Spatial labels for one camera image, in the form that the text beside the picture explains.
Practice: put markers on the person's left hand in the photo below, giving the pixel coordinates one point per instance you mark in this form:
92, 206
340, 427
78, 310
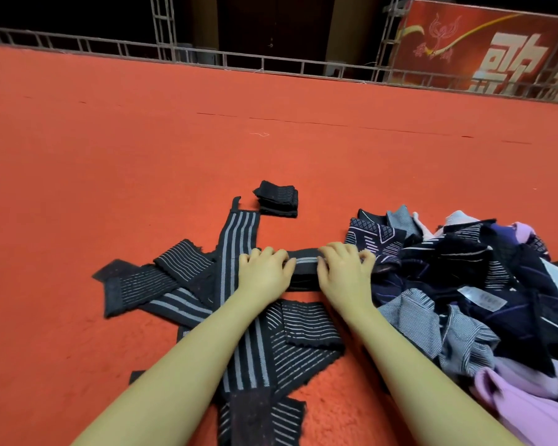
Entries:
265, 278

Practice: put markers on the person's right hand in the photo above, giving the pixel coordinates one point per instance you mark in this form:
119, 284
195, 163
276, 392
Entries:
346, 278

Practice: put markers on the pile of black striped bands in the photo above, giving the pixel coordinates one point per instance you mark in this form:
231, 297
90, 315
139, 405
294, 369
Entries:
135, 283

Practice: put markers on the person's right forearm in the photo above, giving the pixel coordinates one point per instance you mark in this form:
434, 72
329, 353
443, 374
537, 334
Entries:
428, 385

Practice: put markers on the person's left forearm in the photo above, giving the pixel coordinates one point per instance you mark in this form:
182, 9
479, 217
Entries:
177, 385

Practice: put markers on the heap of dark patterned socks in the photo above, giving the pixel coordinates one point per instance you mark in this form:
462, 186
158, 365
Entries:
446, 264

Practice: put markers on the grey metal truss tower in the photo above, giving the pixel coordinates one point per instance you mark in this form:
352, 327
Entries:
164, 23
391, 32

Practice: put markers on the red banner with white print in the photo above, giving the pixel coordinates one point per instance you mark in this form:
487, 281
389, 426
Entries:
428, 41

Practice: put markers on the dark brown door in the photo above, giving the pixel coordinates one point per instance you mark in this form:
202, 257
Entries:
270, 23

